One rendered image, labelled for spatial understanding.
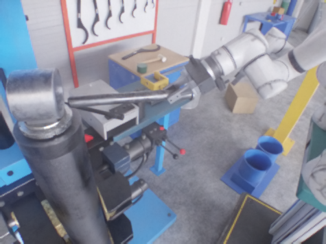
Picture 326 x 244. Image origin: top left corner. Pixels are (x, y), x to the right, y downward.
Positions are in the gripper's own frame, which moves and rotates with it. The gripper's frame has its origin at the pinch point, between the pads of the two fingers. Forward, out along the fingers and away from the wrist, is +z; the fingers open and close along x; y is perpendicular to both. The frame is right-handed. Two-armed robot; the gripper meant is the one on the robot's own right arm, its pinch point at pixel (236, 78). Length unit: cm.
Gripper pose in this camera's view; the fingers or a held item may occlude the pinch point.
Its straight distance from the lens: 131.8
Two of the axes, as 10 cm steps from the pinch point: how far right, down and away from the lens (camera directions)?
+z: -4.9, 6.1, 6.2
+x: 4.2, -4.6, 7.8
